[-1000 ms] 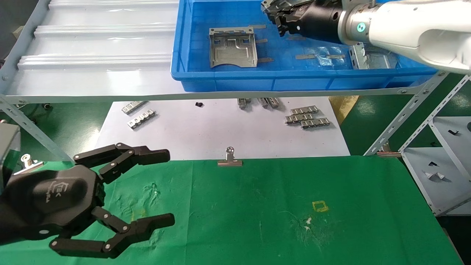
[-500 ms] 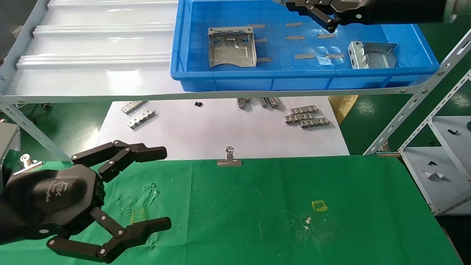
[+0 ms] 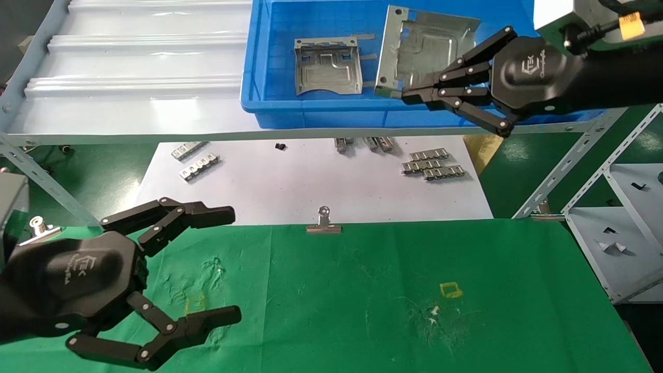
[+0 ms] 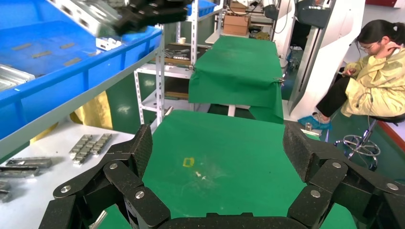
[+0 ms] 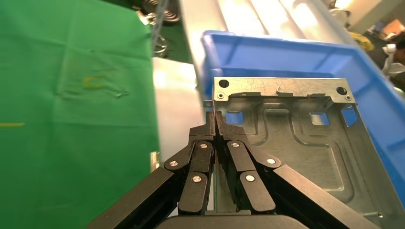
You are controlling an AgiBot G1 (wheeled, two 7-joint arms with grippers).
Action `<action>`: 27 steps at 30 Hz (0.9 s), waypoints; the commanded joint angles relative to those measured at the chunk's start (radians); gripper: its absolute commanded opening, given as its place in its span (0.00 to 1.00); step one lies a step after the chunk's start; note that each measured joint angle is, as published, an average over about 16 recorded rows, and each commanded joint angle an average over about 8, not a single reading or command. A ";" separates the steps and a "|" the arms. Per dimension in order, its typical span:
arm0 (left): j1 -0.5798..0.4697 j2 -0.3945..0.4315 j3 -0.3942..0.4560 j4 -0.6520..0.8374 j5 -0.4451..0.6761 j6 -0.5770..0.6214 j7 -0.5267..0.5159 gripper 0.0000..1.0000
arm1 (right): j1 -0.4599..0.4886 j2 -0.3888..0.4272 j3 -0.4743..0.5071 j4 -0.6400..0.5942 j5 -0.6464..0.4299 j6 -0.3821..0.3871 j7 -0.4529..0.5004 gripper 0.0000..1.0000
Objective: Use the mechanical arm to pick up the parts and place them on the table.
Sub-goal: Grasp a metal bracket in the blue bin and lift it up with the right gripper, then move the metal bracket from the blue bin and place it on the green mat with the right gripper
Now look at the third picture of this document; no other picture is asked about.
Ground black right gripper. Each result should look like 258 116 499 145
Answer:
401 26 571 138

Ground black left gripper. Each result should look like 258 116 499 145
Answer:
6 197 242 371

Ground brown cardboard piece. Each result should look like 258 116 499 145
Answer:
463 135 506 177

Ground silver binder clip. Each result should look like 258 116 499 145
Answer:
18 217 62 247
529 201 566 222
306 206 342 235

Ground white paper sheet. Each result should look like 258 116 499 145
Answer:
136 136 494 226

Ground blue plastic tray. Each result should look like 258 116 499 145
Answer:
240 0 617 130

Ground grey slotted angle brace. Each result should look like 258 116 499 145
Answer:
0 136 104 228
512 124 596 219
562 104 663 213

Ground white corrugated shelf panel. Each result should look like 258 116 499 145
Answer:
10 0 260 136

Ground wide sheet metal bracket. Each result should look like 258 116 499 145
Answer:
294 37 363 97

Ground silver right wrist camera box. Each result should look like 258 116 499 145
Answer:
534 0 663 52

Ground black camera cable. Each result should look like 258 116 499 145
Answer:
564 0 645 52

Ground yellow cable tag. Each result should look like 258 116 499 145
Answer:
619 15 646 41

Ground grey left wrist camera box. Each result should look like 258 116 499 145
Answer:
0 174 30 260

